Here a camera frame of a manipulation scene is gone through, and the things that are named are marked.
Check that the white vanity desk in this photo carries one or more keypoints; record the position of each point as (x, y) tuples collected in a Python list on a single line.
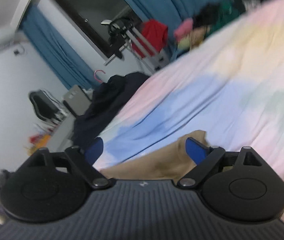
[(62, 132)]

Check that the yellow-green garment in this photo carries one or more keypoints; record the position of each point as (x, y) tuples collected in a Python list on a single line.
[(184, 43)]

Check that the red garment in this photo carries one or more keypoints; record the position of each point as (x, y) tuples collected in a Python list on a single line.
[(154, 33)]

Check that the black wall socket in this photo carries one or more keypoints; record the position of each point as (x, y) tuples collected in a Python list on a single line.
[(16, 52)]

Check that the green garment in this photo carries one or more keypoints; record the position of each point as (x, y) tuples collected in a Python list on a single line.
[(225, 15)]

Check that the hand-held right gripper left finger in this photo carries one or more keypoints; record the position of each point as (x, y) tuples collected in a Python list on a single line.
[(95, 151)]

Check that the dark navy blanket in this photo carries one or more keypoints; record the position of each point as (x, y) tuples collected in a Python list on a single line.
[(107, 100)]

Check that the tan hooded sweatshirt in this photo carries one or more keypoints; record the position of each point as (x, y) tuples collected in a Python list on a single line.
[(152, 166)]

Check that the pastel tie-dye bed sheet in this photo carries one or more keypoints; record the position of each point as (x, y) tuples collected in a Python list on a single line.
[(207, 92)]

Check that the narrow blue curtain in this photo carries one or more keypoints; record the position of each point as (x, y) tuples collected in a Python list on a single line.
[(57, 50)]

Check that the wide blue curtain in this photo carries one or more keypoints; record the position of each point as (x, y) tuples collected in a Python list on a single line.
[(162, 0)]

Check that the orange tray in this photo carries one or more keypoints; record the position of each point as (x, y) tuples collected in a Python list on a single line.
[(45, 140)]

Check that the wavy black-framed mirror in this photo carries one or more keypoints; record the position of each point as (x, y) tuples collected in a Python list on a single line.
[(41, 102)]

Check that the small black object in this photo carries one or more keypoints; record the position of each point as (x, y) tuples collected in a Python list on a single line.
[(119, 55)]

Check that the dark window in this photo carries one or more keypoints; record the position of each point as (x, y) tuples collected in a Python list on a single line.
[(89, 10)]

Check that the light brown garment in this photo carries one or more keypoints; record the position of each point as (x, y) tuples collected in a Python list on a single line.
[(199, 35)]

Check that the white and black chair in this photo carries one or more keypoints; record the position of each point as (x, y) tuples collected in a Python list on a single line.
[(75, 98)]

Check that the pink garment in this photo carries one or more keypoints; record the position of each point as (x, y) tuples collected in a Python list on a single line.
[(183, 28)]

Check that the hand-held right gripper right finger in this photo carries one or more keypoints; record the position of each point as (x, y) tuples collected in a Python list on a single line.
[(195, 151)]

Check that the black garment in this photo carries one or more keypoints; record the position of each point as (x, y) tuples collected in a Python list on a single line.
[(208, 13)]

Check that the red cloth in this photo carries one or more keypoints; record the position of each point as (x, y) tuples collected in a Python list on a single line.
[(34, 138)]

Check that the pink clothes hanger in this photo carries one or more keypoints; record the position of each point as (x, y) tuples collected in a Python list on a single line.
[(96, 76)]

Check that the garment steamer stand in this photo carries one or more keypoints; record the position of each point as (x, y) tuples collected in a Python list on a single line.
[(137, 40)]

